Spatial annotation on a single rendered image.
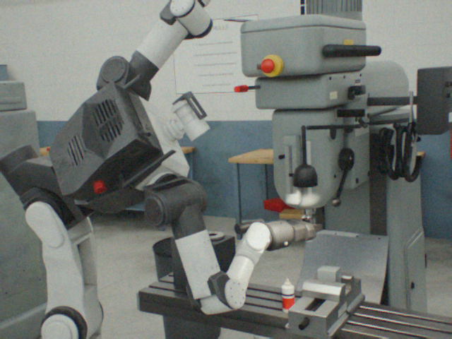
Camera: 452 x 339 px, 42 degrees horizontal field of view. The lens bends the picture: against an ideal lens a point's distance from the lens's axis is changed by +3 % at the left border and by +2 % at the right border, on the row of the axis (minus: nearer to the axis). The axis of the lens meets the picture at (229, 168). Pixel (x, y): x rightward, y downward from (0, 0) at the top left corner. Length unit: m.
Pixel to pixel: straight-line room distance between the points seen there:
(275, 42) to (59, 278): 0.94
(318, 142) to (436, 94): 0.41
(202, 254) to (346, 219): 0.89
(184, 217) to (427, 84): 0.90
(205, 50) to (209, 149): 1.18
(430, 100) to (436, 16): 4.11
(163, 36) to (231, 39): 5.07
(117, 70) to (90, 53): 6.40
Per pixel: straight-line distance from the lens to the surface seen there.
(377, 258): 2.24
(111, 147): 1.50
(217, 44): 6.91
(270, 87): 1.77
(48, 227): 1.76
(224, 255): 2.12
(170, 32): 1.77
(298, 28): 1.63
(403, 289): 2.34
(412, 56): 6.07
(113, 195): 1.63
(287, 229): 1.81
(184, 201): 1.52
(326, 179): 1.79
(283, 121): 1.79
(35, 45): 8.83
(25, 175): 1.78
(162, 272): 3.83
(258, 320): 2.00
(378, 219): 2.23
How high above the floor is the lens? 1.74
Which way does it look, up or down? 9 degrees down
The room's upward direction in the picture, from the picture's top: 3 degrees counter-clockwise
